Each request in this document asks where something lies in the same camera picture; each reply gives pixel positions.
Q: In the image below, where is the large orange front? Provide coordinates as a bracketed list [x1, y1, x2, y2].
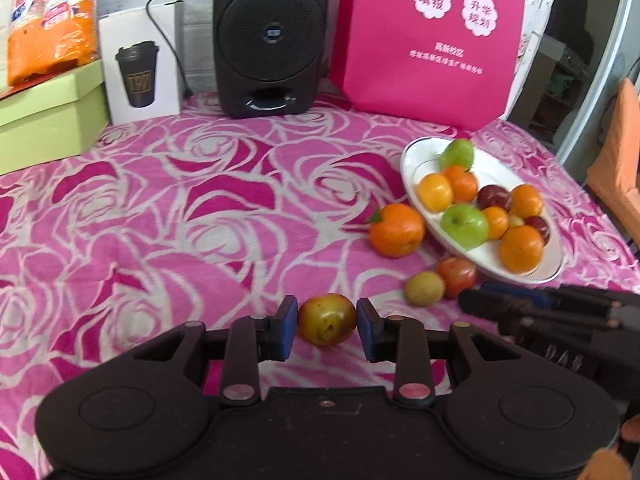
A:
[498, 226, 544, 274]

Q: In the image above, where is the tan kiwi fruit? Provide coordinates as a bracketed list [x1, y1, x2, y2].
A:
[404, 271, 446, 307]

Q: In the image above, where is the red peach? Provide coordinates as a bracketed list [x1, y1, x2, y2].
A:
[437, 257, 477, 299]

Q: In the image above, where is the red yellow nectarine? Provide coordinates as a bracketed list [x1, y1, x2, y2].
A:
[297, 294, 357, 347]

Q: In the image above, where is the small yellow fruit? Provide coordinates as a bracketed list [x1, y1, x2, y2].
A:
[509, 214, 525, 228]

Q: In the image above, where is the small orange tangerine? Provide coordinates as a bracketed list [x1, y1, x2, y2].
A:
[483, 206, 510, 240]

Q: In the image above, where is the green apple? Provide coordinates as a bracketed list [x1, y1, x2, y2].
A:
[439, 204, 489, 250]
[438, 139, 474, 171]

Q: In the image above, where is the orange with leaf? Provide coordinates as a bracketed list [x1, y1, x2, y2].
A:
[368, 204, 425, 259]

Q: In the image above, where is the dark red plum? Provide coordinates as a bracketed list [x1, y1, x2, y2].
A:
[476, 184, 512, 212]
[524, 216, 551, 246]

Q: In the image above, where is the orange mandarin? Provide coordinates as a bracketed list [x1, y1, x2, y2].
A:
[440, 165, 478, 203]

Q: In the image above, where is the yellow orange citrus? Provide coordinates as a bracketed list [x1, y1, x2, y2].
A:
[416, 172, 454, 214]

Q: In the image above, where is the orange covered chair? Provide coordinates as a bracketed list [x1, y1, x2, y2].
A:
[586, 78, 640, 245]

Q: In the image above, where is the white round plate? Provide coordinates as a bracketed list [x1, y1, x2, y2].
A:
[400, 138, 564, 286]

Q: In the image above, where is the magenta tote bag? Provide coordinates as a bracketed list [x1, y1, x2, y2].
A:
[329, 0, 525, 131]

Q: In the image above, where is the white coffee cup box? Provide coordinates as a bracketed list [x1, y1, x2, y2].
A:
[98, 1, 183, 126]

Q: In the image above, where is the light green shoe box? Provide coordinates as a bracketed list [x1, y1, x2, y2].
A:
[0, 61, 110, 174]

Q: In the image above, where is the black speaker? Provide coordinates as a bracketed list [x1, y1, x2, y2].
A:
[213, 0, 328, 119]

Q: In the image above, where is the orange paper cup pack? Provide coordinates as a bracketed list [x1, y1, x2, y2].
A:
[8, 0, 98, 87]

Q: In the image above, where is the black speaker cable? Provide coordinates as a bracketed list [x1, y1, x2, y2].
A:
[144, 0, 216, 99]

